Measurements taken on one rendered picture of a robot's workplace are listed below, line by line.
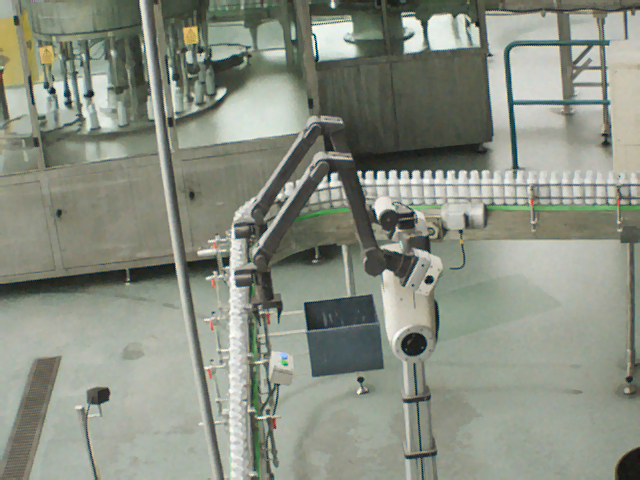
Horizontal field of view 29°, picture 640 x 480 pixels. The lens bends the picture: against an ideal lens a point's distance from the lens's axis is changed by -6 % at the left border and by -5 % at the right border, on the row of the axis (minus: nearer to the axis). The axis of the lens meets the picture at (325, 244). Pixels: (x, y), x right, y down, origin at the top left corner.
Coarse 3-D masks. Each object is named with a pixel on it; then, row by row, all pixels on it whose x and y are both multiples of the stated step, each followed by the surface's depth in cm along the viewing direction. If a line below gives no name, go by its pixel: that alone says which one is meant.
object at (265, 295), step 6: (258, 288) 449; (264, 288) 449; (270, 288) 449; (258, 294) 450; (264, 294) 449; (270, 294) 449; (276, 294) 455; (252, 300) 452; (258, 300) 451; (264, 300) 450; (270, 300) 450; (276, 300) 450; (252, 306) 450
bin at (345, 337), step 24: (288, 312) 576; (312, 312) 582; (336, 312) 583; (360, 312) 583; (264, 336) 556; (312, 336) 553; (336, 336) 553; (360, 336) 554; (312, 360) 557; (336, 360) 557; (360, 360) 558; (264, 384) 565
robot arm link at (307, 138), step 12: (300, 132) 481; (312, 132) 474; (300, 144) 478; (312, 144) 478; (288, 156) 480; (300, 156) 480; (288, 168) 481; (276, 180) 483; (264, 192) 484; (276, 192) 484; (252, 204) 489; (264, 204) 485; (252, 216) 486; (264, 216) 486
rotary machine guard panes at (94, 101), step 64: (0, 0) 790; (64, 0) 792; (128, 0) 795; (192, 0) 798; (256, 0) 801; (0, 64) 805; (64, 64) 808; (128, 64) 811; (192, 64) 814; (256, 64) 817; (0, 128) 820; (64, 128) 823; (128, 128) 826; (192, 128) 829; (256, 128) 832
